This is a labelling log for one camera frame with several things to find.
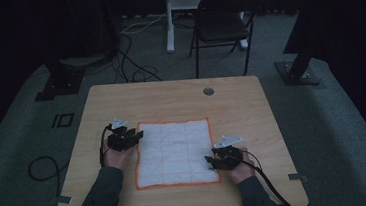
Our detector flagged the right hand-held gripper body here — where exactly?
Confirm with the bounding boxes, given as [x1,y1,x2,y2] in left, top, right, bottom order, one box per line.
[209,133,247,173]

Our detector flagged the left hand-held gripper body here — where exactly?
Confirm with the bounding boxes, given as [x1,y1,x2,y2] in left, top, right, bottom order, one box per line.
[104,115,140,154]

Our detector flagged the white cloth with orange edge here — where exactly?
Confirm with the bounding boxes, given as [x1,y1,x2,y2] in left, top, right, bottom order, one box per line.
[129,114,222,191]

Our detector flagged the person's left hand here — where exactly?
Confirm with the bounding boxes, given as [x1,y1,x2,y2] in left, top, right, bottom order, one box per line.
[101,135,139,173]

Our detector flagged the person's right hand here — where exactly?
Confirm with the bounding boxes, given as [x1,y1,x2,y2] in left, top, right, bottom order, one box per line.
[222,146,258,186]

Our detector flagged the grey tape strip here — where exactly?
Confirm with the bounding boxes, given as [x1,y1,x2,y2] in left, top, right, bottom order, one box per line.
[56,194,74,206]
[287,170,310,185]

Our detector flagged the black folding chair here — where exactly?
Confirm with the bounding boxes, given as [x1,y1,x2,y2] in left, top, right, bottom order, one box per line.
[183,0,272,81]

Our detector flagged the left hand-held gripper cable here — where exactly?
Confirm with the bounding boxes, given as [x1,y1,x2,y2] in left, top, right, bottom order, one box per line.
[62,122,121,206]

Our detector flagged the hand-held gripper cable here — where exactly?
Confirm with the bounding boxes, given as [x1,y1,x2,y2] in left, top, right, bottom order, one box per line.
[235,145,298,206]
[62,122,121,206]

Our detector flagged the right hand-held gripper cable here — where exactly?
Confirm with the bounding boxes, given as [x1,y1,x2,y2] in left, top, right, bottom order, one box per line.
[235,145,298,206]

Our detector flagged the black tangled floor cables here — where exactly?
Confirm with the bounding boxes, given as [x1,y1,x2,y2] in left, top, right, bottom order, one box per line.
[109,30,164,86]

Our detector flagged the black stand with base plate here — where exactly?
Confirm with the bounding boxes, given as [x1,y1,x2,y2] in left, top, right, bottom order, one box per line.
[268,0,329,90]
[31,52,119,103]

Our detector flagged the black looped floor cable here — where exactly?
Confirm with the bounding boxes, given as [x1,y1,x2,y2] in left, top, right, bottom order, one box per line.
[26,153,74,202]

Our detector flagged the white floor cable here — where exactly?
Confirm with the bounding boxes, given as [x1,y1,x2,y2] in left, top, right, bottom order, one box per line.
[118,12,170,36]

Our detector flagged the white desk frame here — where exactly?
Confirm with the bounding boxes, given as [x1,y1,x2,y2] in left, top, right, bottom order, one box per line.
[162,0,259,57]

